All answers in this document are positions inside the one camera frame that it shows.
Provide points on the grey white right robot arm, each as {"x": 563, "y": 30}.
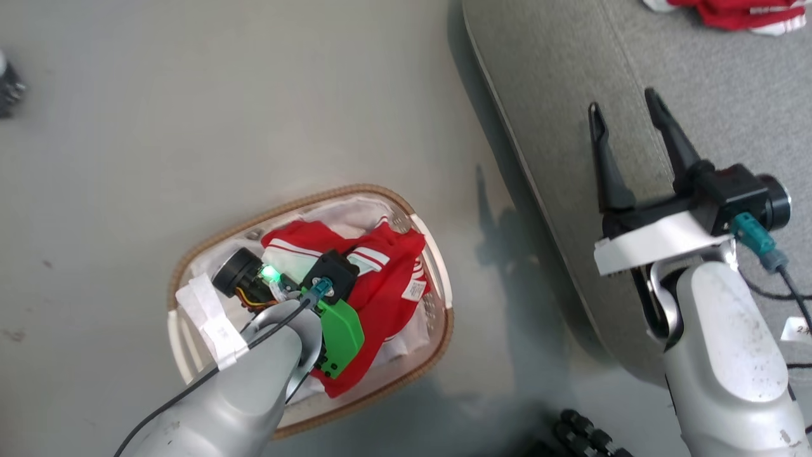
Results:
{"x": 729, "y": 355}

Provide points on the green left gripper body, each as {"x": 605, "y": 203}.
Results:
{"x": 342, "y": 336}

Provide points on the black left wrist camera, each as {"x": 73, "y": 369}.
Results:
{"x": 333, "y": 270}

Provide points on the white tape strip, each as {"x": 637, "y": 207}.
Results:
{"x": 212, "y": 320}

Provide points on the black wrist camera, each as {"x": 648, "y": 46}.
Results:
{"x": 736, "y": 197}
{"x": 333, "y": 270}

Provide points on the grey fabric sofa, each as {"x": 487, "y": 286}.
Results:
{"x": 571, "y": 95}

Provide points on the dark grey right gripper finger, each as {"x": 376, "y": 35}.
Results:
{"x": 609, "y": 171}
{"x": 679, "y": 146}

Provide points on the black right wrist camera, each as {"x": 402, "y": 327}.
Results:
{"x": 736, "y": 197}

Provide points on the white laundry basket brown rim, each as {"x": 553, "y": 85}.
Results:
{"x": 431, "y": 343}

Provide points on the black corrugated conduit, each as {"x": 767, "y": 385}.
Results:
{"x": 580, "y": 435}

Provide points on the white paper label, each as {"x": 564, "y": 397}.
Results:
{"x": 798, "y": 330}

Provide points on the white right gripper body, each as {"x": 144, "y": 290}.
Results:
{"x": 653, "y": 244}

